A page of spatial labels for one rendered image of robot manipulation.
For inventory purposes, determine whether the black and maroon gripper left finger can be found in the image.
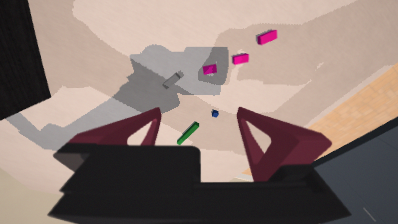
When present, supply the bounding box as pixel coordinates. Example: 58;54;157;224
67;107;162;145

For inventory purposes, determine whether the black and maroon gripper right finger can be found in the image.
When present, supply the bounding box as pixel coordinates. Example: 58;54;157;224
237;107;332;181

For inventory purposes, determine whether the green rod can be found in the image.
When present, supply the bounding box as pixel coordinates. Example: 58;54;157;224
177;122;199;145

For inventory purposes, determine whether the grey rod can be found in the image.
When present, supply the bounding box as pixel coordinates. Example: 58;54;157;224
163;72;180;90

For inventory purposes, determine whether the small blue cube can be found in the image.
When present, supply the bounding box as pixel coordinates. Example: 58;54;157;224
212;110;219;118

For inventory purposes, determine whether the magenta rod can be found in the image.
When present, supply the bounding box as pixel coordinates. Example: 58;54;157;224
257;30;277;45
233;53;249;65
203;64;217;75

